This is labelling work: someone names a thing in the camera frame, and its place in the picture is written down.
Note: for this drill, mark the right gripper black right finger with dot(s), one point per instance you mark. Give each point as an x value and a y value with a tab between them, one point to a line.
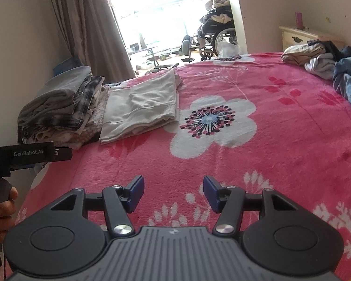
230	202

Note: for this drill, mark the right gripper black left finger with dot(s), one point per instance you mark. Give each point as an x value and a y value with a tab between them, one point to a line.
116	201

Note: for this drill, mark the white long-sleeve garment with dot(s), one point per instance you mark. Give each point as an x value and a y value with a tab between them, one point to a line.
140	108

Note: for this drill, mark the person's left hand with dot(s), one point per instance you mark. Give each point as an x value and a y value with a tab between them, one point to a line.
7	210

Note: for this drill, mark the beige folded knit garment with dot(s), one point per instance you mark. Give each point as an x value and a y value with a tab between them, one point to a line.
91	126

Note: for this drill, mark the dark plaid folded garment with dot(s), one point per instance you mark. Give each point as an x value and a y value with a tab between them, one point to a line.
65	121

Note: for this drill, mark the pink floral blanket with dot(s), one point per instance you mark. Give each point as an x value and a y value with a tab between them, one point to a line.
256	123

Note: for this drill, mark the grey-green folded garment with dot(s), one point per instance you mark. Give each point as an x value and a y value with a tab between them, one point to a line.
60	95

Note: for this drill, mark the blue plastic bag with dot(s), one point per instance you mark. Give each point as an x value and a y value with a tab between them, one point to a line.
66	65

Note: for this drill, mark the beige crumpled garment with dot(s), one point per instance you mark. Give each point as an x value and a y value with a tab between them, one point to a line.
301	54

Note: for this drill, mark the grey-white crumpled garment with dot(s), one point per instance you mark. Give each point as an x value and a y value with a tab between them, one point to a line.
321	66

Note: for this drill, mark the black wheelchair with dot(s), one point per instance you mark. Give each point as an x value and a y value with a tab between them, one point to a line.
217	25

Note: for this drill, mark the blue denim garment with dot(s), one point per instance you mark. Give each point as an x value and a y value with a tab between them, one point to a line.
342	78

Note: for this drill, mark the cream bedside cabinet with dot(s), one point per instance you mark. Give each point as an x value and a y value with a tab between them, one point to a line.
292	36

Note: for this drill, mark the black garment on pile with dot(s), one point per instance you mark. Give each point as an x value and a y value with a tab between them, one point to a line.
330	47

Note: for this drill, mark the pink bottle on cabinet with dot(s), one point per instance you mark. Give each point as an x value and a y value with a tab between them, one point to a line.
299	21

